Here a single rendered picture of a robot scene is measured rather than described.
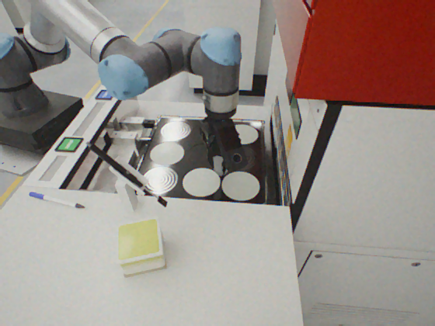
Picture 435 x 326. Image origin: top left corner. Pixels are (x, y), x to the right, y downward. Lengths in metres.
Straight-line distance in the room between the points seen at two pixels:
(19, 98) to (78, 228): 0.62
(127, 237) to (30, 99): 0.75
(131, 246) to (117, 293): 0.09
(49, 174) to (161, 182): 0.27
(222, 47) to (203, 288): 0.42
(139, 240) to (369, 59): 0.43
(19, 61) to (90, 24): 0.56
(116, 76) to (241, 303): 0.42
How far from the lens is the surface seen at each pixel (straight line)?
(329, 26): 0.38
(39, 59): 1.11
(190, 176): 0.72
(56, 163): 0.79
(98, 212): 0.62
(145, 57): 0.51
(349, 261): 0.84
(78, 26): 0.57
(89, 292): 0.54
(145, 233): 0.48
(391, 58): 0.43
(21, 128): 1.07
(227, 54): 0.51
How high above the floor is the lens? 1.43
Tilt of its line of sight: 45 degrees down
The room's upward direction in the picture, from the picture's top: straight up
